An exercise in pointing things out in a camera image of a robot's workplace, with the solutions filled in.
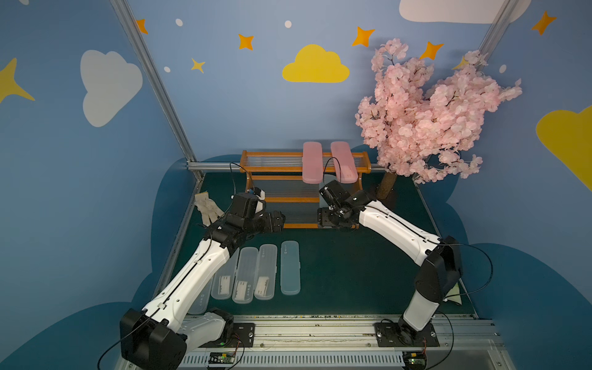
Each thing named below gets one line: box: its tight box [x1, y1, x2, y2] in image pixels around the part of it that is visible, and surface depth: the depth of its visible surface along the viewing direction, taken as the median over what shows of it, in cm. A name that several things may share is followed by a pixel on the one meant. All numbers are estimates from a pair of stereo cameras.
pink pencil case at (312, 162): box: [302, 141, 323, 185], surface depth 84 cm
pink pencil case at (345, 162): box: [330, 141, 360, 185], surface depth 84 cm
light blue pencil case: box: [280, 240, 301, 296], surface depth 91 cm
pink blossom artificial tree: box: [355, 39, 523, 201], surface depth 71 cm
